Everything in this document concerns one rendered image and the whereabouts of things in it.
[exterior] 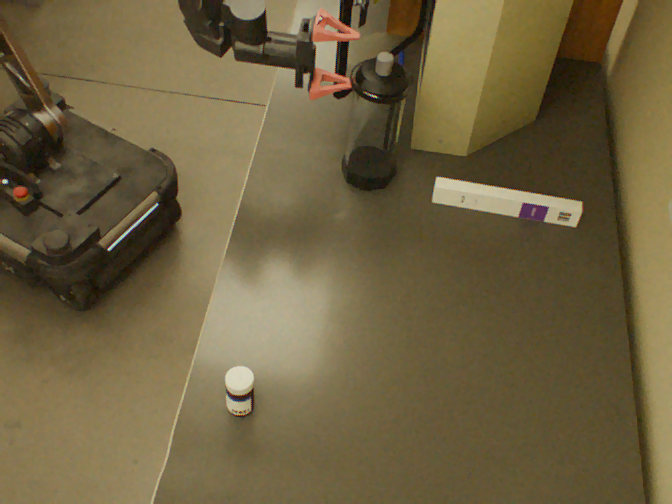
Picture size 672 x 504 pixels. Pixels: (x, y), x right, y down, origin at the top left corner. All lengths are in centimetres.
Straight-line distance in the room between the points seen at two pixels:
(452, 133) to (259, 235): 43
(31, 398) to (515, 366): 149
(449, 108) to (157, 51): 203
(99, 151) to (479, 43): 150
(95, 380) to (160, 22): 168
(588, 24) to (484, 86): 44
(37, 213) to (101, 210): 18
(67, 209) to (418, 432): 150
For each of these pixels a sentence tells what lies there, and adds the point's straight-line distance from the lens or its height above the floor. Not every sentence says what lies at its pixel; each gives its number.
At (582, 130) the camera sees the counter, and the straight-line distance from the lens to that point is 185.
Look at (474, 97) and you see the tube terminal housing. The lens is 162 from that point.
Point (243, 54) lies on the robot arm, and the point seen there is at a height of 120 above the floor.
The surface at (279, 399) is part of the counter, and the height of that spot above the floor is 94.
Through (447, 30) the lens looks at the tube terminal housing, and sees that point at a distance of 153.
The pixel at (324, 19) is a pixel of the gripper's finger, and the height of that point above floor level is 126.
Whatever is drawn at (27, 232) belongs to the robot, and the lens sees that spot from 254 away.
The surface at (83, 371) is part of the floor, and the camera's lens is 252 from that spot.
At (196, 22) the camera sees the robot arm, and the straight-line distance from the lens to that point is 149.
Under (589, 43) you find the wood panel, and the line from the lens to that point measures 201.
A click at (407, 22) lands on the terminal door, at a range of 183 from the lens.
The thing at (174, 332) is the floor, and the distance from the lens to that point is 255.
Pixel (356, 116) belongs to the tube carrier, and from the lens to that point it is 151.
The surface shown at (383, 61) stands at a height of 121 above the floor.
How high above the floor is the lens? 208
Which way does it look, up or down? 50 degrees down
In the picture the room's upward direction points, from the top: 7 degrees clockwise
